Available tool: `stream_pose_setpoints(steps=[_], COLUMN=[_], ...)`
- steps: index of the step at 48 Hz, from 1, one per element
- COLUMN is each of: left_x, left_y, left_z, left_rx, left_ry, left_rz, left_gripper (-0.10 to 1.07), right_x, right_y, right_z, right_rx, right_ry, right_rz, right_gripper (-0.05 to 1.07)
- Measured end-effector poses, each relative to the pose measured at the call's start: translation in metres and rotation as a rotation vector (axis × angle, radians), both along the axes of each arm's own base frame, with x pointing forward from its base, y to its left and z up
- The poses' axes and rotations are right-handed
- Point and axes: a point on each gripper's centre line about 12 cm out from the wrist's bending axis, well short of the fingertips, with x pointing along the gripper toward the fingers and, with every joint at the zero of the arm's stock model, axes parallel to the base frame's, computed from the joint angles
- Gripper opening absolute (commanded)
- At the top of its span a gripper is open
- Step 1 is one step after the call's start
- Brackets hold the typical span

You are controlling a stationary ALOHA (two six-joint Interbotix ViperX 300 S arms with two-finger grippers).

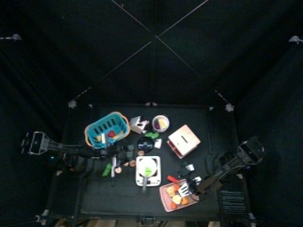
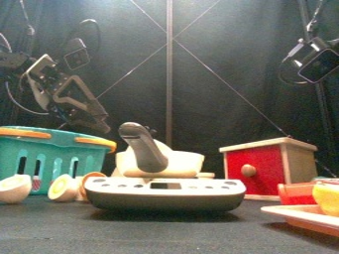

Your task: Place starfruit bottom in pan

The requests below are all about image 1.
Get green toy pepper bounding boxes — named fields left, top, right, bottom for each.
left=100, top=162, right=113, bottom=178

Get white printed label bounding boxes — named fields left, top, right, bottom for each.
left=219, top=190, right=245, bottom=215

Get pink wooden box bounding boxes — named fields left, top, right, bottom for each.
left=165, top=124, right=203, bottom=160

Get teal basket with orange rim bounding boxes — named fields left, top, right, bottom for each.
left=82, top=111, right=131, bottom=150

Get green toy vegetable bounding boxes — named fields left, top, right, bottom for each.
left=144, top=131, right=161, bottom=140

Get white bowl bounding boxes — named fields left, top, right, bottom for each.
left=151, top=114, right=171, bottom=133

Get white slotted toy spatula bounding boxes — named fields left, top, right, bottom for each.
left=176, top=182, right=193, bottom=199

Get pink tray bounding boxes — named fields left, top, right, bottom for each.
left=159, top=178, right=201, bottom=213

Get toy knife grey blade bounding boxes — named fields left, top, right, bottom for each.
left=109, top=155, right=119, bottom=187

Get thin white cord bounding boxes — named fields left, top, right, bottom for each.
left=109, top=0, right=231, bottom=105
left=72, top=0, right=209, bottom=103

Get white toy kitchen appliance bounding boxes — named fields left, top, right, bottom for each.
left=129, top=115, right=151, bottom=135

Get light toy pan grey handle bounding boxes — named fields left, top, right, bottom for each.
left=136, top=157, right=159, bottom=193

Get black round toy pan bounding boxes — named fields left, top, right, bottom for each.
left=136, top=137, right=155, bottom=153

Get white toy stove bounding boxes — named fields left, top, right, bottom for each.
left=135, top=155, right=161, bottom=187

